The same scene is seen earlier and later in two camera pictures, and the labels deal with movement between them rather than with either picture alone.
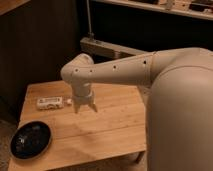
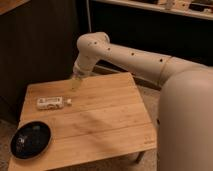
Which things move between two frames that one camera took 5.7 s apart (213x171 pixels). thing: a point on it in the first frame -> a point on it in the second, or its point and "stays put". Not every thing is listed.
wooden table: (116, 129) stays put
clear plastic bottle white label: (52, 102) stays put
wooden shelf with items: (198, 9) stays put
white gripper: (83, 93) -> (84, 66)
